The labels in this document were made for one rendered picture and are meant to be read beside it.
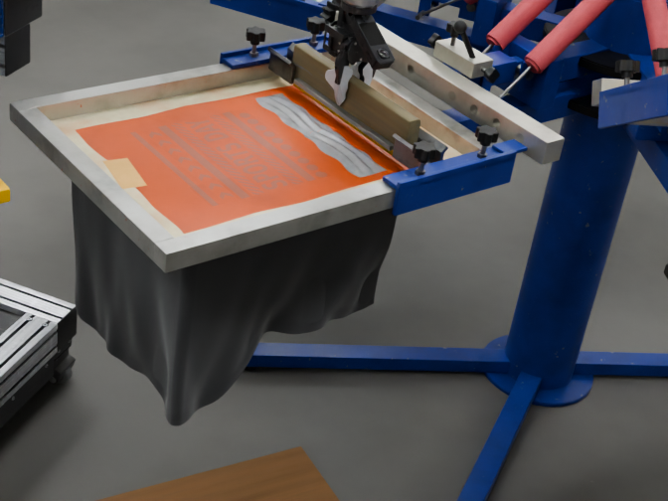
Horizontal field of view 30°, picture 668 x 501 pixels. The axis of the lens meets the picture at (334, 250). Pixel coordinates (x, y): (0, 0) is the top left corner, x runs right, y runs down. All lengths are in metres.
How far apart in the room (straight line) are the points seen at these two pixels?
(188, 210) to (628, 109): 0.80
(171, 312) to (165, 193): 0.22
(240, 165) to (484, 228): 1.94
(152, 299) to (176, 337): 0.10
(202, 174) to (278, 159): 0.17
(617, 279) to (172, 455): 1.67
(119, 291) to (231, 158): 0.34
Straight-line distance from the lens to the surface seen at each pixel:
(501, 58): 2.79
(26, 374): 3.11
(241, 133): 2.48
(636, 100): 2.26
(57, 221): 3.97
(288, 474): 3.07
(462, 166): 2.37
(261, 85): 2.69
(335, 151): 2.45
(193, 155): 2.39
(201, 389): 2.40
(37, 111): 2.44
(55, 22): 5.34
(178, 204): 2.23
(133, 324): 2.43
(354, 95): 2.51
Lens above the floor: 2.11
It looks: 32 degrees down
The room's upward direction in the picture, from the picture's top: 9 degrees clockwise
